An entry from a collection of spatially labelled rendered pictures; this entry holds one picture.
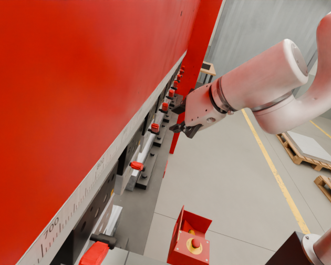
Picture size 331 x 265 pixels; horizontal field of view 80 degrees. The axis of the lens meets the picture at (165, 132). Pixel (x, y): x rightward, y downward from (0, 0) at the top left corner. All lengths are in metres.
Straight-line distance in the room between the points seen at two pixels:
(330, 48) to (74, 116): 0.42
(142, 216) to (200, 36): 1.96
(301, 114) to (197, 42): 2.04
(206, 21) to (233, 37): 5.53
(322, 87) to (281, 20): 7.78
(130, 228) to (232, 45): 7.46
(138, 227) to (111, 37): 0.74
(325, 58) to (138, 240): 0.75
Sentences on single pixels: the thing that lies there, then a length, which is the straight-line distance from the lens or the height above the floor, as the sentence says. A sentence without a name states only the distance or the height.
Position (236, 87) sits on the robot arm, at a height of 1.51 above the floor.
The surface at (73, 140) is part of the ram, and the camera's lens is 0.19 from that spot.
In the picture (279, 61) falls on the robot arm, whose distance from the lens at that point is 0.38.
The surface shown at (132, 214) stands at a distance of 0.89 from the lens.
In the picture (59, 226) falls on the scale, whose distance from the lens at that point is 0.24.
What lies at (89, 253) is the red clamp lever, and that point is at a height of 1.31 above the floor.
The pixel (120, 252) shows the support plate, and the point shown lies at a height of 1.00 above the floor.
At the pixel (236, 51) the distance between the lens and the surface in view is 7.93.
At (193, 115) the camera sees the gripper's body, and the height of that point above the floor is 1.40.
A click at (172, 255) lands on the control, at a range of 0.99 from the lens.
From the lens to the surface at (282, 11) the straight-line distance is 8.23.
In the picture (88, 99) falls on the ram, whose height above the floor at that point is 1.50.
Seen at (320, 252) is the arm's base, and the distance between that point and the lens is 0.96.
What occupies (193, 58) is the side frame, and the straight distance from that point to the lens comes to 2.40.
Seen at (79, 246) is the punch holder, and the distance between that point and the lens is 0.34.
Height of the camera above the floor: 1.58
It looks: 28 degrees down
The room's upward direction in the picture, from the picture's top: 16 degrees clockwise
